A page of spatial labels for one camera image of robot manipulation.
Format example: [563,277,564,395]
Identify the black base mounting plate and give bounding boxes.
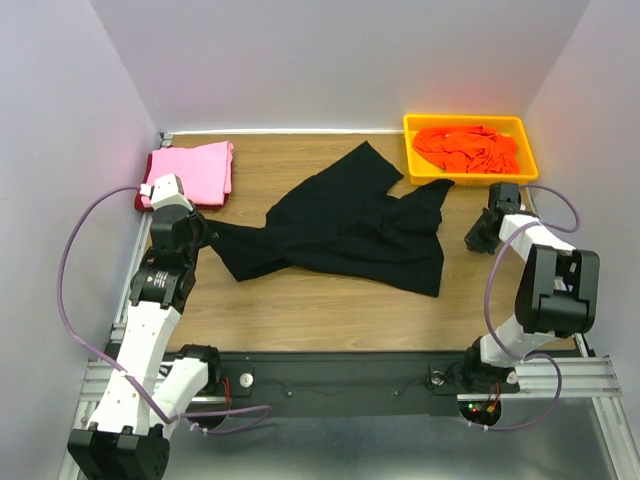
[164,351,521,419]

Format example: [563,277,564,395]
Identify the black t-shirt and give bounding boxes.
[207,142,453,297]

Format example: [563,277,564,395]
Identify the aluminium table edge rail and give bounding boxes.
[110,132,174,344]

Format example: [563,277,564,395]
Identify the yellow plastic bin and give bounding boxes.
[403,114,539,186]

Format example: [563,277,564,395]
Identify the orange t-shirt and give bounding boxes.
[413,125,520,174]

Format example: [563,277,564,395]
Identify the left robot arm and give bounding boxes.
[67,205,223,479]

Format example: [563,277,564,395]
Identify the pink folded t-shirt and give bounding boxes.
[142,141,234,210]

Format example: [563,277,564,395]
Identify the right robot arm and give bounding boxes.
[460,182,600,392]

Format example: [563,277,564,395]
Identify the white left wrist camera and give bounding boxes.
[139,174,194,211]

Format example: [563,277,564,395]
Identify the aluminium frame extrusion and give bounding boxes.
[515,357,622,399]

